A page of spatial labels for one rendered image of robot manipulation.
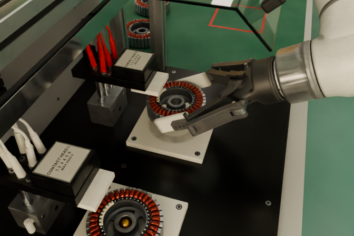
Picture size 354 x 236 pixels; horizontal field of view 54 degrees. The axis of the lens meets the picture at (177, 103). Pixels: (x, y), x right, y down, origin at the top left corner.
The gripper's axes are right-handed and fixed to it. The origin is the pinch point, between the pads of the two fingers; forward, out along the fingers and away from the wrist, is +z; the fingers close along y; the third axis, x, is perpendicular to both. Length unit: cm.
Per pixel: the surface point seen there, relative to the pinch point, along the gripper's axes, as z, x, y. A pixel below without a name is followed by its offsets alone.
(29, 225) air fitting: 12.6, 4.1, -29.0
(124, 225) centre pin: 1.5, -2.6, -24.6
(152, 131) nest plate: 6.2, -2.8, -3.6
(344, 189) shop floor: -6, -101, 59
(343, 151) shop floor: -6, -101, 81
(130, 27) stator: 23.9, 7.6, 32.4
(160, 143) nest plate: 4.0, -4.1, -5.9
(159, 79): 0.9, 5.5, 0.6
